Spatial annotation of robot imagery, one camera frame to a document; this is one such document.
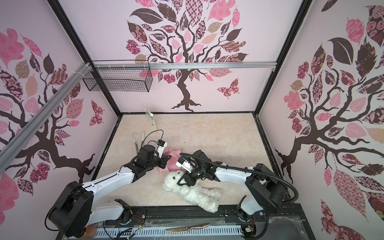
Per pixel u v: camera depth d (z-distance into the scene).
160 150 0.77
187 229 0.70
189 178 0.70
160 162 0.76
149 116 1.01
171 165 0.90
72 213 0.40
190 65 0.94
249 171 0.48
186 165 0.73
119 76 0.95
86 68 0.84
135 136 1.03
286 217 0.73
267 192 0.43
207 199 0.67
